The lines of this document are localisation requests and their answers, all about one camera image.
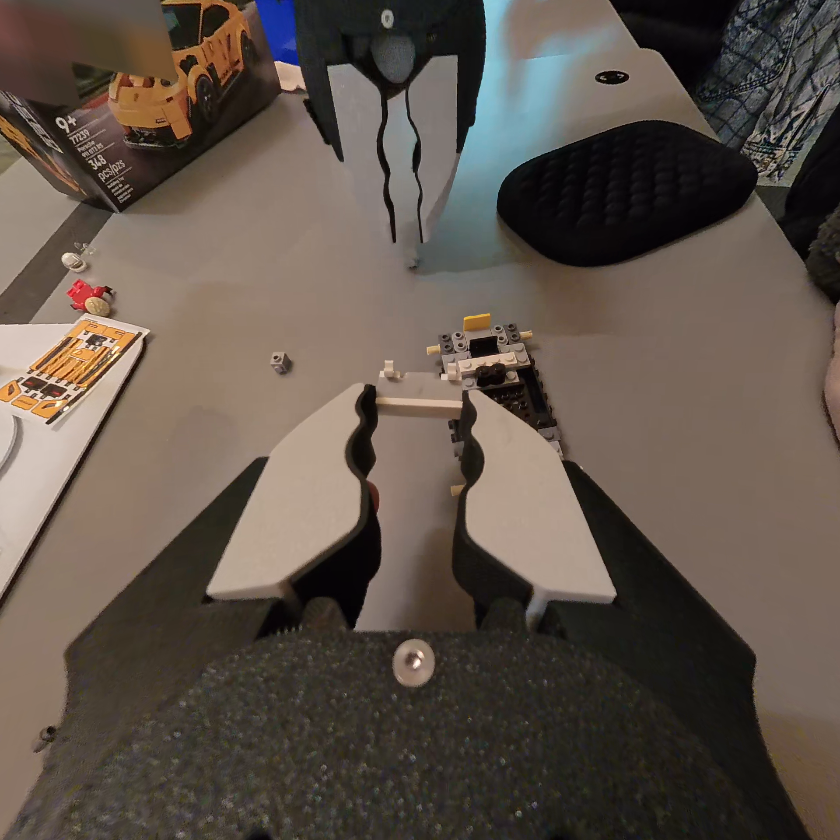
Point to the white stand base board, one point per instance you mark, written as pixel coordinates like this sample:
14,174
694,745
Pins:
59,472

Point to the toy brick car chassis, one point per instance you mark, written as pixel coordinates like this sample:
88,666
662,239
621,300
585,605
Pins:
505,387

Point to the pink cloth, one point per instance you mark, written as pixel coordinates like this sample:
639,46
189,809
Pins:
832,394

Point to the white minifigure helmet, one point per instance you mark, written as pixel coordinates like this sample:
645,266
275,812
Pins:
74,261

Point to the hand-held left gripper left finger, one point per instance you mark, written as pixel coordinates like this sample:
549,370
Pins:
295,512

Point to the clear visor piece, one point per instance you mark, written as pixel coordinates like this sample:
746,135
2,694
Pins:
85,248

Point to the white crumpled tissue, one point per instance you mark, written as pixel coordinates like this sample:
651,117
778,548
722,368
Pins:
289,75

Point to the black desk grommet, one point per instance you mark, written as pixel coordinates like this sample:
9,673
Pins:
611,77

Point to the black wrist rest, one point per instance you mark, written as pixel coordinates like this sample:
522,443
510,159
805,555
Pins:
623,190

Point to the grey toy brick side stud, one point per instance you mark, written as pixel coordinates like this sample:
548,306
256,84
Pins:
281,361

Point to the clear plastic disc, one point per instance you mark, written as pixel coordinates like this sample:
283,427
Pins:
5,446

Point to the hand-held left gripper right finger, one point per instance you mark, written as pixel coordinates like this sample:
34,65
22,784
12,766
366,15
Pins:
531,512

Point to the red toy minifigure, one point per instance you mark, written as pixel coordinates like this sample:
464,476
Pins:
88,296

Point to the grey desk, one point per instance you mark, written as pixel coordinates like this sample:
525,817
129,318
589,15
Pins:
229,275

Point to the large blue bin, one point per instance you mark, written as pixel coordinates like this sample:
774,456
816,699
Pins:
275,26

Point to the black toy car box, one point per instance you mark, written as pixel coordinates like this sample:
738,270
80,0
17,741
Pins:
98,157

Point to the white toy brick plate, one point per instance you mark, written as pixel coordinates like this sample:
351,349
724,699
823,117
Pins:
420,407

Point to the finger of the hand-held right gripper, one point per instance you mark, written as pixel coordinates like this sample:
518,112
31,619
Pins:
436,131
358,131

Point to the tiny grey toy brick piece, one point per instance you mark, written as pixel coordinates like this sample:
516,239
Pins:
412,259

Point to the dark fleece jacket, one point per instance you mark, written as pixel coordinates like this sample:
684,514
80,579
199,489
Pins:
823,256

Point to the orange sticker sheet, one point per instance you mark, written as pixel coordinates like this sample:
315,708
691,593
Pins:
72,367

